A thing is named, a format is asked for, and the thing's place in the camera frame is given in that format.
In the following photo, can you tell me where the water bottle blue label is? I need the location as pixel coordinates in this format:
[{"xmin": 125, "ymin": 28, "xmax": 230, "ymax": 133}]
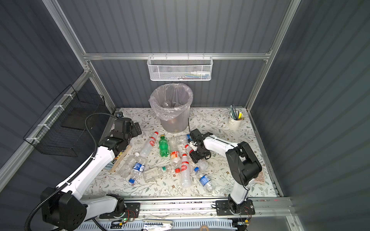
[
  {"xmin": 194, "ymin": 167, "xmax": 215, "ymax": 192},
  {"xmin": 118, "ymin": 152, "xmax": 146, "ymax": 186}
]

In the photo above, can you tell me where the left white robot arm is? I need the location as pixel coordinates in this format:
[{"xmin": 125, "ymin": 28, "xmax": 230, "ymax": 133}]
[{"xmin": 25, "ymin": 115, "xmax": 142, "ymax": 231}]

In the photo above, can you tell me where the clear plastic bin liner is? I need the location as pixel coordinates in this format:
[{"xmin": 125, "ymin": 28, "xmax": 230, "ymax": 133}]
[{"xmin": 148, "ymin": 83, "xmax": 194, "ymax": 121}]

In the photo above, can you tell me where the white wire wall basket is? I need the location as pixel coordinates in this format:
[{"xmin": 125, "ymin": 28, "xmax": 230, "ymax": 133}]
[{"xmin": 147, "ymin": 56, "xmax": 214, "ymax": 81}]

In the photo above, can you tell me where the clear bottle red label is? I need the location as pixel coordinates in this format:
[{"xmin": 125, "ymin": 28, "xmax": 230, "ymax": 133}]
[{"xmin": 169, "ymin": 138, "xmax": 181, "ymax": 168}]

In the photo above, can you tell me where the clear bottle blue label top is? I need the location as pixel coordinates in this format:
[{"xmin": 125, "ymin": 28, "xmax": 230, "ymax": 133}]
[{"xmin": 175, "ymin": 134, "xmax": 192, "ymax": 144}]

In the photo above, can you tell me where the white pen holder cup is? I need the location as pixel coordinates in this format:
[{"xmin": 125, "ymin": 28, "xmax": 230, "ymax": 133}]
[{"xmin": 227, "ymin": 113, "xmax": 244, "ymax": 131}]

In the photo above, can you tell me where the treehouse children's book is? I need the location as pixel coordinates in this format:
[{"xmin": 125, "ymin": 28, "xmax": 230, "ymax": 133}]
[{"xmin": 104, "ymin": 144, "xmax": 132, "ymax": 173}]

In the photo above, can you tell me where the green plastic soda bottle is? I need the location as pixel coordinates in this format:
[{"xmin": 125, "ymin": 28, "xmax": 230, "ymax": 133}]
[{"xmin": 159, "ymin": 134, "xmax": 169, "ymax": 157}]

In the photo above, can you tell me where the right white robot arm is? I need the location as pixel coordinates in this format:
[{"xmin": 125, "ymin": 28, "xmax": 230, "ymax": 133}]
[{"xmin": 190, "ymin": 129, "xmax": 262, "ymax": 213}]

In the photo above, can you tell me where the white bottle red label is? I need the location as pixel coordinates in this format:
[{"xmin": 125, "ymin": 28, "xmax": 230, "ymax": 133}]
[{"xmin": 177, "ymin": 154, "xmax": 192, "ymax": 188}]

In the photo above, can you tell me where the square clear bottle green cap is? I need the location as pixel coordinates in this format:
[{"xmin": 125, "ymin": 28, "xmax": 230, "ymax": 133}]
[{"xmin": 143, "ymin": 165, "xmax": 171, "ymax": 183}]

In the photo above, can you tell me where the pink calculator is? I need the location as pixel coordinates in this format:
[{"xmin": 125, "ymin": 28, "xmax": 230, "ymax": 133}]
[{"xmin": 254, "ymin": 171, "xmax": 266, "ymax": 185}]

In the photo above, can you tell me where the water bottle blue label front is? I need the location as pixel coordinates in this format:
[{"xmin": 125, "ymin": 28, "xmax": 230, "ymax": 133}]
[{"xmin": 194, "ymin": 167, "xmax": 215, "ymax": 192}]

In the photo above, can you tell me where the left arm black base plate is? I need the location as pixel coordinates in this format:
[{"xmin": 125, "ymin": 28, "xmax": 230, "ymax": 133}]
[{"xmin": 99, "ymin": 203, "xmax": 141, "ymax": 220}]

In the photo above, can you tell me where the grey mesh waste bin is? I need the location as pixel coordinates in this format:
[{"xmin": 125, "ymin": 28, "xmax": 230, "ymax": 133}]
[{"xmin": 155, "ymin": 99, "xmax": 190, "ymax": 133}]

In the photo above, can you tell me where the white bottle red band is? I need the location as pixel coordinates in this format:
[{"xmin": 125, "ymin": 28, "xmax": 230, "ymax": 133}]
[{"xmin": 185, "ymin": 144, "xmax": 194, "ymax": 155}]

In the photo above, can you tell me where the white glue bottle in basket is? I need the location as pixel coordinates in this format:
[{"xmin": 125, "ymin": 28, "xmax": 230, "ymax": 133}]
[{"xmin": 190, "ymin": 71, "xmax": 211, "ymax": 78}]

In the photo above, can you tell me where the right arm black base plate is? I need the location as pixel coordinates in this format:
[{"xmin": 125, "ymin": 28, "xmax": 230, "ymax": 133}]
[{"xmin": 212, "ymin": 199, "xmax": 255, "ymax": 216}]

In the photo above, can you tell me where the black wire wall basket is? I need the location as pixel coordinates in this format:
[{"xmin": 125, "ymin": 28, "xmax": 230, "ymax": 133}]
[{"xmin": 24, "ymin": 90, "xmax": 108, "ymax": 157}]

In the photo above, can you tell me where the black corrugated cable hose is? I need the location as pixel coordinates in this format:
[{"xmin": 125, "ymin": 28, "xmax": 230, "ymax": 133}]
[{"xmin": 24, "ymin": 112, "xmax": 119, "ymax": 231}]

